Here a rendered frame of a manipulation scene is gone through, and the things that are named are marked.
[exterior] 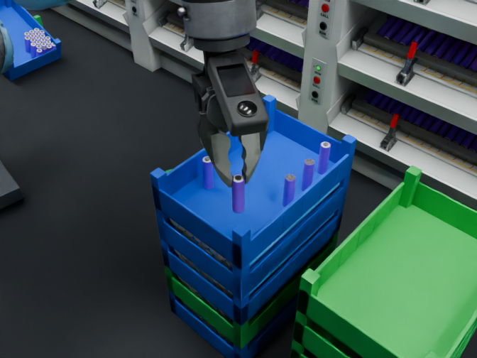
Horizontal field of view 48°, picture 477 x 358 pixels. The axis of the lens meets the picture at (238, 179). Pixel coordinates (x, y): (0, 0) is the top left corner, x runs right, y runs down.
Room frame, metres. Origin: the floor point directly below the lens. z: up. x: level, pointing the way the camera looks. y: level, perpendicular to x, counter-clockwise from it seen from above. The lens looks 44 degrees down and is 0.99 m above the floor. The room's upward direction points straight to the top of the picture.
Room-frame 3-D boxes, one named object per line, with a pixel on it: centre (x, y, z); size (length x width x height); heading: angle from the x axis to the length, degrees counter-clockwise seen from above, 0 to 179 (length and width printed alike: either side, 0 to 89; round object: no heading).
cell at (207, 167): (0.68, 0.05, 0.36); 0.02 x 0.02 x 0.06
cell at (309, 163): (0.67, -0.12, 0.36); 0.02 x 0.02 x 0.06
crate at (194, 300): (0.67, -0.03, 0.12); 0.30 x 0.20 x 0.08; 138
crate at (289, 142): (0.67, -0.03, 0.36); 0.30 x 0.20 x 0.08; 138
